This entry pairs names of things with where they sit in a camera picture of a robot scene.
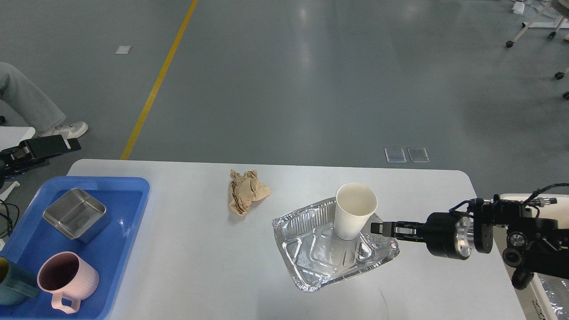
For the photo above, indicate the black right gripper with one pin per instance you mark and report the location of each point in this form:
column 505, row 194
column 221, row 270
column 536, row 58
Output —
column 446, row 235

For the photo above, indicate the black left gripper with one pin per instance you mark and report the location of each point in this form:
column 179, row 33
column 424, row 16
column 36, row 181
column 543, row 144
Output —
column 33, row 153

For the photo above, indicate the white paper cup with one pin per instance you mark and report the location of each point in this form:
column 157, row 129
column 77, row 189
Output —
column 355, row 203

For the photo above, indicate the stainless steel rectangular tray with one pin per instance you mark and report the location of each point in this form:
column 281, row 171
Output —
column 77, row 215

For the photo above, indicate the aluminium foil tray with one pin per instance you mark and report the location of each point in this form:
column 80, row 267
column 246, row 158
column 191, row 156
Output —
column 316, row 257

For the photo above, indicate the pink plastic mug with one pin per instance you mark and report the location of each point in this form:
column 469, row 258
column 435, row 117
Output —
column 69, row 279

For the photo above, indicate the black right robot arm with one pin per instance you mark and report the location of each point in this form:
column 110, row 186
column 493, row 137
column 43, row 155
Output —
column 534, row 244

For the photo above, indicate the person in white clothes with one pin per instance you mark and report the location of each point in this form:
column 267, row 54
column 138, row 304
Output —
column 34, row 106

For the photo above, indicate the blue plastic tray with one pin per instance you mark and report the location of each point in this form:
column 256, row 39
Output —
column 33, row 241

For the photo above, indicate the teal mug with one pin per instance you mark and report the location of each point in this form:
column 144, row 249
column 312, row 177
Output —
column 17, row 284

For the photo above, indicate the crumpled brown paper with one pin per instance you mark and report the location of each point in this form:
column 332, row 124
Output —
column 245, row 189

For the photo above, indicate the white bin right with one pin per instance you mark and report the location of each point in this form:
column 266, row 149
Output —
column 546, row 297

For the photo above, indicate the white wheeled cart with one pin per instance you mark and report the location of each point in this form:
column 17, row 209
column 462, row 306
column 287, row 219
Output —
column 561, row 7

